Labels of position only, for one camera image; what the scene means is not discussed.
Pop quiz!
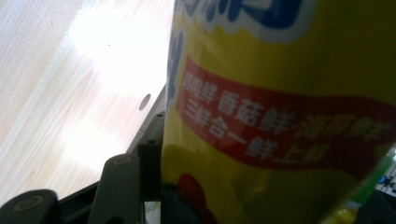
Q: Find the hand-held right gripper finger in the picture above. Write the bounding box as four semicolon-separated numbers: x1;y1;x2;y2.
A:
136;111;166;203

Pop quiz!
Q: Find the yellow seasoning pouch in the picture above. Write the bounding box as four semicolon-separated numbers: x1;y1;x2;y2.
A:
160;0;396;224

